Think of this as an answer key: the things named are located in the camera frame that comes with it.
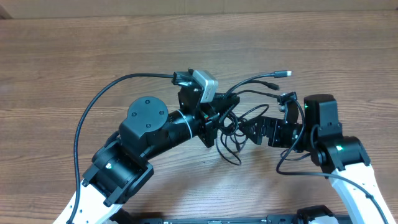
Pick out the black multi-head cable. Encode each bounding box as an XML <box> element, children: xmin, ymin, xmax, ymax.
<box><xmin>214</xmin><ymin>70</ymin><xmax>293</xmax><ymax>166</ymax></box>

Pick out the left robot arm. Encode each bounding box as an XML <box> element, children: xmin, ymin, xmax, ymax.
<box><xmin>55</xmin><ymin>87</ymin><xmax>240</xmax><ymax>223</ymax></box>

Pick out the right camera cable black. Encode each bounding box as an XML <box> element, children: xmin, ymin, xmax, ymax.
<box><xmin>275</xmin><ymin>91</ymin><xmax>389</xmax><ymax>224</ymax></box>

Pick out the camera cable black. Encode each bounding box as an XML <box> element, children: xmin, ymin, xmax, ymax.
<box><xmin>60</xmin><ymin>73</ymin><xmax>173</xmax><ymax>223</ymax></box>
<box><xmin>275</xmin><ymin>91</ymin><xmax>389</xmax><ymax>224</ymax></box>

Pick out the left camera cable black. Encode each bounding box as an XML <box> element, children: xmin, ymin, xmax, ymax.
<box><xmin>60</xmin><ymin>73</ymin><xmax>173</xmax><ymax>223</ymax></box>

